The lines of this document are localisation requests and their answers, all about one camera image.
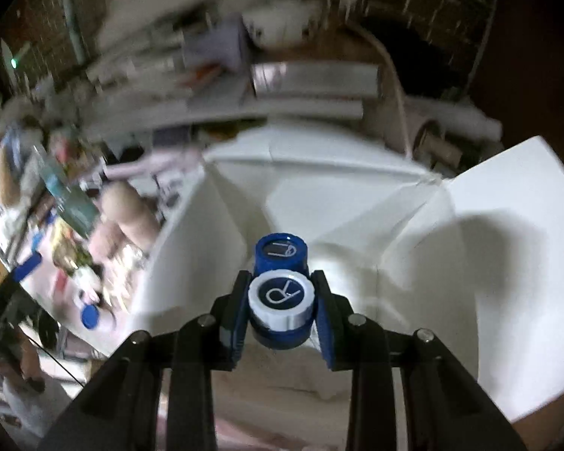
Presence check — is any white paper box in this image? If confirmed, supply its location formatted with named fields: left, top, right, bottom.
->
left=127, top=122, right=564, bottom=426

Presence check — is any clear bottle teal liquid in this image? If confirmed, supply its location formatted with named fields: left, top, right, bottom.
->
left=30, top=143, right=99, bottom=240

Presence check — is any pink fuzzy plush toy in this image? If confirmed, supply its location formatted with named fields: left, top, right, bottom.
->
left=89, top=182, right=161, bottom=264

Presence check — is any blue white contact lens case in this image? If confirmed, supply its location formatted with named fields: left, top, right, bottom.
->
left=247, top=232, right=317, bottom=349

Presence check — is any stack of books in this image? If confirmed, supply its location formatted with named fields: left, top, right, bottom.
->
left=87, top=23, right=379, bottom=127

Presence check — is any lavender cloth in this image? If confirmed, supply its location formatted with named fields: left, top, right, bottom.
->
left=183, top=19, right=251, bottom=72

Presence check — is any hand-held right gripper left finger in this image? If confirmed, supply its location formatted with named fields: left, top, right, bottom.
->
left=38, top=270, right=252, bottom=451

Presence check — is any white paper roll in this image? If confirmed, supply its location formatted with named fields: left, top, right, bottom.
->
left=404, top=94, right=503, bottom=144

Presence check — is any teal pipe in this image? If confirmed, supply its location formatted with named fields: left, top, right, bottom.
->
left=59, top=0, right=88, bottom=64

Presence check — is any beige cord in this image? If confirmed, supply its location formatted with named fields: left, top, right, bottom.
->
left=348, top=21, right=413, bottom=153

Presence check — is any white panda bowl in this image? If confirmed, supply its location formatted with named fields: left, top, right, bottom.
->
left=242, top=0, right=323, bottom=48

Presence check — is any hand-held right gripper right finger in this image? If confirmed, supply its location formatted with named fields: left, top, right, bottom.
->
left=310, top=270, right=529, bottom=451

